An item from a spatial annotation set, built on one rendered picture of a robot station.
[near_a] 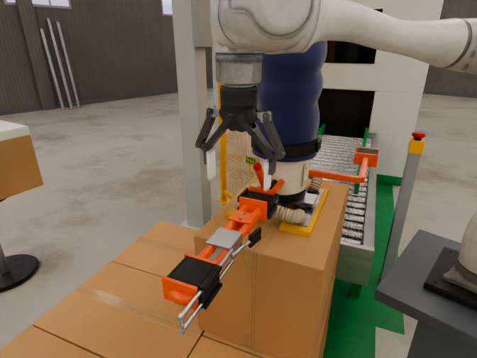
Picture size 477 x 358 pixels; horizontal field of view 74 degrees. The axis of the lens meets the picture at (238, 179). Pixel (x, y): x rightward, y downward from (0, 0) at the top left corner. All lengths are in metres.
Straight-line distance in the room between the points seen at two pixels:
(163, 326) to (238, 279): 0.40
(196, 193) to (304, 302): 1.81
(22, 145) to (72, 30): 7.24
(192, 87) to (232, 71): 1.78
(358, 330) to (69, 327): 1.47
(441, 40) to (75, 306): 1.44
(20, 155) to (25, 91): 6.75
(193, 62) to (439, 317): 1.98
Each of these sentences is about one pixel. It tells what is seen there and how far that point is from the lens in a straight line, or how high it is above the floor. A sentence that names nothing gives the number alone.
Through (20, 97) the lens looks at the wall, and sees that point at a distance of 9.07.
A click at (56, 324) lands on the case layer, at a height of 0.54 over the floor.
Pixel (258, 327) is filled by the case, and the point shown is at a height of 0.66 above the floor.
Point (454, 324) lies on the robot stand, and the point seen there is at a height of 0.75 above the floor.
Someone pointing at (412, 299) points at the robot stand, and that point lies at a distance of 1.20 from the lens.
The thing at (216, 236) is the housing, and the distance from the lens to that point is 0.73.
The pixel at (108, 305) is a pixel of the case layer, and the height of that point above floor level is 0.54.
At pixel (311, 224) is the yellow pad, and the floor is 0.96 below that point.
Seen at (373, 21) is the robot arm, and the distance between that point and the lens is 0.58.
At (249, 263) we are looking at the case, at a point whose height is 0.90.
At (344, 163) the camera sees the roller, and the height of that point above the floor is 0.55.
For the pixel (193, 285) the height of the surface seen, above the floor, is 1.09.
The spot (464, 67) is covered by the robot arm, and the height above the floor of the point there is 1.44.
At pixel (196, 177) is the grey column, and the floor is 0.49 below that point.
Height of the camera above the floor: 1.49
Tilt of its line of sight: 23 degrees down
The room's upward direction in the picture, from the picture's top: straight up
